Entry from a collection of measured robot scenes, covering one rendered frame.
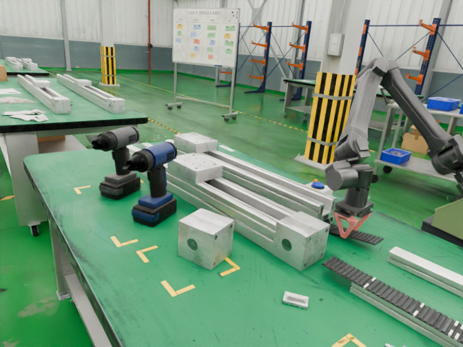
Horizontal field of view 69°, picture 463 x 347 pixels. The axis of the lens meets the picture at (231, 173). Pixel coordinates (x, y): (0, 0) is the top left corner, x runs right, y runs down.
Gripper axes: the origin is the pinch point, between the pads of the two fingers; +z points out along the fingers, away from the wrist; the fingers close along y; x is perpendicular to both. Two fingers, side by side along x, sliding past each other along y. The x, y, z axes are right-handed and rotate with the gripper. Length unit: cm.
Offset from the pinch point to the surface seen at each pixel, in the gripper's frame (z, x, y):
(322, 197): -5.8, -11.4, -2.3
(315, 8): -179, -588, -802
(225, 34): -75, -448, -342
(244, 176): -5.6, -37.9, 5.0
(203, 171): -10.2, -39.6, 21.6
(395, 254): -0.9, 13.9, 1.7
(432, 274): -0.1, 22.6, 1.7
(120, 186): -3, -58, 41
